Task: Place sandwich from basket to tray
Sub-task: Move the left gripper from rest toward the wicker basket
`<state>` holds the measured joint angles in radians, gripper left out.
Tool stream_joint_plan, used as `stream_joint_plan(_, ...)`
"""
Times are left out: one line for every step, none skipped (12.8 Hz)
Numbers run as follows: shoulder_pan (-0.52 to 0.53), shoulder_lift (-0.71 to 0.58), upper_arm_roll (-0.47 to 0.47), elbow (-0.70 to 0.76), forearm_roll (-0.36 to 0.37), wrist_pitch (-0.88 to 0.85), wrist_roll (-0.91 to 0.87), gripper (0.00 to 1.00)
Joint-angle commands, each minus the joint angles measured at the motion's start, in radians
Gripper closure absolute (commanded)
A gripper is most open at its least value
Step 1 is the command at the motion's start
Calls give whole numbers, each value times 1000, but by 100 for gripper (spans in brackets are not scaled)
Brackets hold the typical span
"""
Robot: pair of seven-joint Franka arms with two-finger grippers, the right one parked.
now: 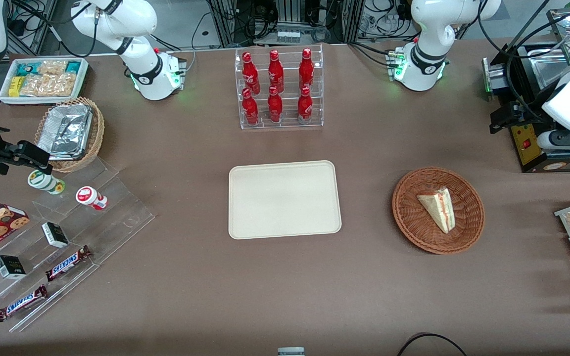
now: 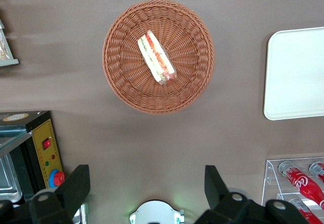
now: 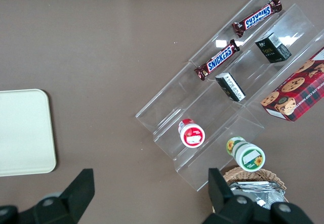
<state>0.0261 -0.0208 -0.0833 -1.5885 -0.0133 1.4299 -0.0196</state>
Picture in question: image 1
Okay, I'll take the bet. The triangular sandwich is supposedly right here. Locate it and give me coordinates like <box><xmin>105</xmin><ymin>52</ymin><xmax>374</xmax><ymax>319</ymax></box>
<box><xmin>417</xmin><ymin>187</ymin><xmax>456</xmax><ymax>234</ymax></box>

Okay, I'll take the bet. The silver foil tray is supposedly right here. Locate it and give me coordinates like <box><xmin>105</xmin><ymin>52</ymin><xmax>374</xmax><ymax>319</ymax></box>
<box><xmin>37</xmin><ymin>103</ymin><xmax>93</xmax><ymax>161</ymax></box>

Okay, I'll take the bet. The light tan wicker basket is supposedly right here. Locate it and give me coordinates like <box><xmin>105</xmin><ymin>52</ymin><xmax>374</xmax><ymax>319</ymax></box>
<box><xmin>34</xmin><ymin>97</ymin><xmax>105</xmax><ymax>174</ymax></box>

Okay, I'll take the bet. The brown round wicker basket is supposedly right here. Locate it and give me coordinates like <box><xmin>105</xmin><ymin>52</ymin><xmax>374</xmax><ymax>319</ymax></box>
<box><xmin>392</xmin><ymin>167</ymin><xmax>485</xmax><ymax>255</ymax></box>

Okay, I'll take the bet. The beige plastic serving tray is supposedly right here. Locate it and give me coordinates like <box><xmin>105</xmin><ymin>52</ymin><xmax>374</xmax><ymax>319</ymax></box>
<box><xmin>228</xmin><ymin>160</ymin><xmax>342</xmax><ymax>240</ymax></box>

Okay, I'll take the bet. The green sunflower yogurt cup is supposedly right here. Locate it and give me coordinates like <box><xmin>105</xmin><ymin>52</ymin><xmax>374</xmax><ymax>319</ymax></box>
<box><xmin>28</xmin><ymin>169</ymin><xmax>66</xmax><ymax>195</ymax></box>

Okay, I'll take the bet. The black food warmer machine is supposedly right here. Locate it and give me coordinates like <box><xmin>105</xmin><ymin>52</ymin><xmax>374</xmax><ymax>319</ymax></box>
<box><xmin>482</xmin><ymin>7</ymin><xmax>570</xmax><ymax>174</ymax></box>

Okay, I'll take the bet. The steel warmer pan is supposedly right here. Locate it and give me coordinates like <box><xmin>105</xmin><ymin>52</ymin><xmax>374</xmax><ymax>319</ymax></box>
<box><xmin>526</xmin><ymin>47</ymin><xmax>570</xmax><ymax>89</ymax></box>

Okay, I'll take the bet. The white rectangular snack bin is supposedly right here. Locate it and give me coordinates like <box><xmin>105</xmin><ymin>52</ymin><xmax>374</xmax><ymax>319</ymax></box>
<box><xmin>0</xmin><ymin>57</ymin><xmax>90</xmax><ymax>106</ymax></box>

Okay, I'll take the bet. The red strawberry yogurt cup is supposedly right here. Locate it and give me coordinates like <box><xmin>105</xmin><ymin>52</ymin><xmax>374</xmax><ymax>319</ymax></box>
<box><xmin>76</xmin><ymin>186</ymin><xmax>108</xmax><ymax>211</ymax></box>

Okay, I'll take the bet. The clear bag of crackers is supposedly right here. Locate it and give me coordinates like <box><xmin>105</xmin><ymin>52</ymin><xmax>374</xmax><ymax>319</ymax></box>
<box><xmin>20</xmin><ymin>73</ymin><xmax>76</xmax><ymax>97</ymax></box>
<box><xmin>38</xmin><ymin>60</ymin><xmax>68</xmax><ymax>76</ymax></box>

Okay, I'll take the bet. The small black carton box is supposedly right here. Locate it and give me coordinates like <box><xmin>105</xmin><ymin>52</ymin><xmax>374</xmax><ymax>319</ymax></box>
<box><xmin>42</xmin><ymin>222</ymin><xmax>69</xmax><ymax>249</ymax></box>
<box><xmin>0</xmin><ymin>255</ymin><xmax>27</xmax><ymax>280</ymax></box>

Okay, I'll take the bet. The clear acrylic stepped stand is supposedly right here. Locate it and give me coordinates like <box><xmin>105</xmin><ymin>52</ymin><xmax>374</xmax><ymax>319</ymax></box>
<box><xmin>0</xmin><ymin>157</ymin><xmax>156</xmax><ymax>333</ymax></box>

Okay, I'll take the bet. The brown Snickers bar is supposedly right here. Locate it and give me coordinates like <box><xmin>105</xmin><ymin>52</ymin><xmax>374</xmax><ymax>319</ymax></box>
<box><xmin>45</xmin><ymin>245</ymin><xmax>93</xmax><ymax>282</ymax></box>
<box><xmin>0</xmin><ymin>284</ymin><xmax>49</xmax><ymax>323</ymax></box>

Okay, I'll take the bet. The red cola bottle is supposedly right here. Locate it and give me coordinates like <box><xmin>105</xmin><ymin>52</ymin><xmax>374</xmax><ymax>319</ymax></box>
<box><xmin>242</xmin><ymin>52</ymin><xmax>261</xmax><ymax>95</ymax></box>
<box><xmin>299</xmin><ymin>48</ymin><xmax>315</xmax><ymax>92</ymax></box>
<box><xmin>297</xmin><ymin>87</ymin><xmax>313</xmax><ymax>124</ymax></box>
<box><xmin>268</xmin><ymin>86</ymin><xmax>283</xmax><ymax>123</ymax></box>
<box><xmin>268</xmin><ymin>49</ymin><xmax>285</xmax><ymax>93</ymax></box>
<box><xmin>242</xmin><ymin>88</ymin><xmax>259</xmax><ymax>126</ymax></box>

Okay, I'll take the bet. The clear acrylic bottle rack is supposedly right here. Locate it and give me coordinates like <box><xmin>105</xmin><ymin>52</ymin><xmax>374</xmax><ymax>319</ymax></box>
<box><xmin>235</xmin><ymin>44</ymin><xmax>324</xmax><ymax>130</ymax></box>

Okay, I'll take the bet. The black table cable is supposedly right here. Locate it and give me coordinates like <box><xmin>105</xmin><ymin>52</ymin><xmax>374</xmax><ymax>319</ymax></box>
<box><xmin>396</xmin><ymin>333</ymin><xmax>469</xmax><ymax>356</ymax></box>

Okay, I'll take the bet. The aluminium frame rack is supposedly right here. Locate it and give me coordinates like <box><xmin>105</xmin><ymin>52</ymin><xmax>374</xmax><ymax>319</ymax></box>
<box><xmin>208</xmin><ymin>0</ymin><xmax>365</xmax><ymax>47</ymax></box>

